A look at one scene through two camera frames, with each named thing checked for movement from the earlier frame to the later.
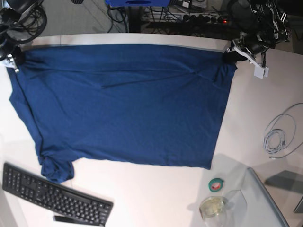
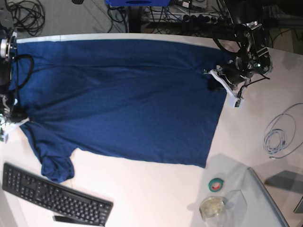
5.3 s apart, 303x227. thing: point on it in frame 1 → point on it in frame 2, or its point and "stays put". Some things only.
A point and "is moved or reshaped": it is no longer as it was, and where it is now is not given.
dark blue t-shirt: (154, 105) is moved or reshaped
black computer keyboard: (62, 204) stays put
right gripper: (253, 41) → (235, 73)
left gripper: (11, 53) → (7, 115)
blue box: (137, 3) stays put
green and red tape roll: (215, 184) stays put
